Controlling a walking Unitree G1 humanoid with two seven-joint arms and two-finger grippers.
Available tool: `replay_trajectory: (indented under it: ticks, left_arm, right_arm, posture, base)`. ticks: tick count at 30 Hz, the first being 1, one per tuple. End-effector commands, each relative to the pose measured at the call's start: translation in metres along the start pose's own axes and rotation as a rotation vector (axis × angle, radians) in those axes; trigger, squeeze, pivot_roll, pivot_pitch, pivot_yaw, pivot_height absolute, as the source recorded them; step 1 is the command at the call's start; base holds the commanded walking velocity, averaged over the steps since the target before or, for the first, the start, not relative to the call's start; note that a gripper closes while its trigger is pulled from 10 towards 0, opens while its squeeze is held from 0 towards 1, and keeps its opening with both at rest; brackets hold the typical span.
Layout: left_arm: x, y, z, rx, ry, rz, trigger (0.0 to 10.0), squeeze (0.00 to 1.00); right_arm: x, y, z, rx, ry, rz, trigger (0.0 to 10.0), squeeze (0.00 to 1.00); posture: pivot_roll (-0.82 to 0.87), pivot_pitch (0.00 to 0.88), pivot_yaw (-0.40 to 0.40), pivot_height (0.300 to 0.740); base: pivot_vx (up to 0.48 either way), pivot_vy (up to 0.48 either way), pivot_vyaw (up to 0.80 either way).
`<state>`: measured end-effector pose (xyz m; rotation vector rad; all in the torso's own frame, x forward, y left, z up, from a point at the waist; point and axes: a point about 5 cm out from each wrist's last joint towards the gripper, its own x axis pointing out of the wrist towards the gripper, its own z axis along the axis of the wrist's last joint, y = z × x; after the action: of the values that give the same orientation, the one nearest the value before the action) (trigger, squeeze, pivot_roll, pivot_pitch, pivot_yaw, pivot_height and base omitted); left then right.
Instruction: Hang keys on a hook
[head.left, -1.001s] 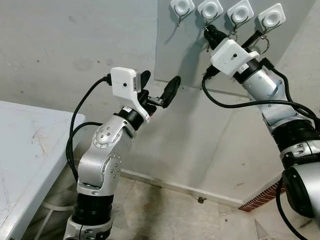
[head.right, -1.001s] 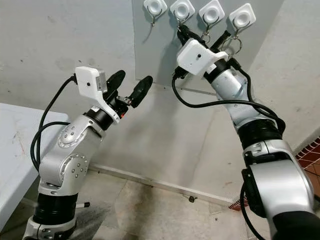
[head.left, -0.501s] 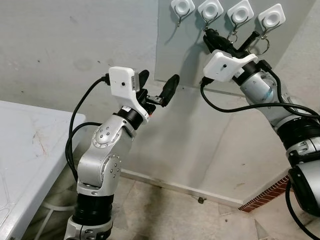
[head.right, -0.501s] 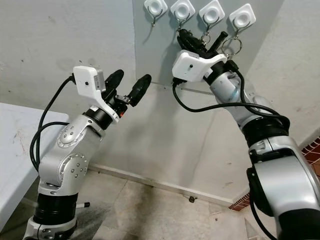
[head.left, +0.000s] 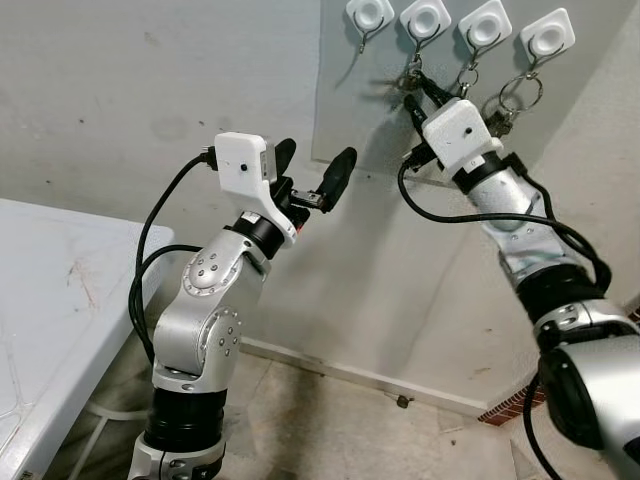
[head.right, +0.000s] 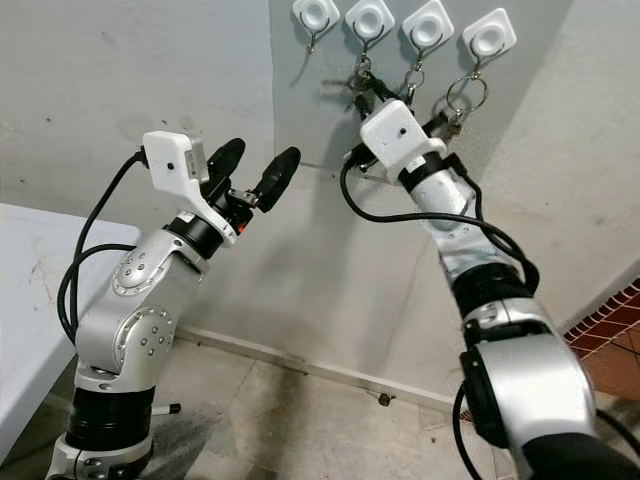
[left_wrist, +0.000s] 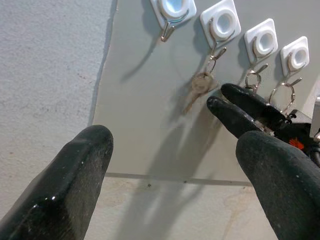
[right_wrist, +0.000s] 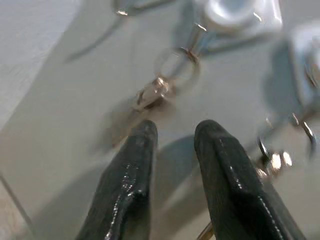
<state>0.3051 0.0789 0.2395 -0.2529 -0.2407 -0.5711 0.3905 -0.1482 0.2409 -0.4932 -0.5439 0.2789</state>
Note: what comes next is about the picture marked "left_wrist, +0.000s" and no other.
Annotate large silver key ring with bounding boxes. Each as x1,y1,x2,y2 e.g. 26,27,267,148
269,81,297,114

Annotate small silver key ring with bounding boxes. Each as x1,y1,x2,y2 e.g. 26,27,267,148
205,55,217,74

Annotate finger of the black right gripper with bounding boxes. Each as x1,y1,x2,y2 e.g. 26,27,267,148
220,83,286,130
206,96,266,138

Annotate grey backing panel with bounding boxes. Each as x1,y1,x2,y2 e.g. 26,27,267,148
87,0,320,188

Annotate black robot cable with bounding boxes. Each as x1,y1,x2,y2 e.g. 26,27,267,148
308,142,320,166

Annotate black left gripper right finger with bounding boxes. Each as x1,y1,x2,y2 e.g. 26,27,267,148
235,130,320,240

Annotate white adhesive wire hook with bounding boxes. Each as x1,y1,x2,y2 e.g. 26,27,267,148
149,0,197,43
199,0,242,61
243,17,279,75
279,35,311,88

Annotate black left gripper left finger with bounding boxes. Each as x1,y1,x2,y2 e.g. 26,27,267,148
0,124,115,240

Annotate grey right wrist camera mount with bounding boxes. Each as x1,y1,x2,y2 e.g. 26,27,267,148
309,96,320,139

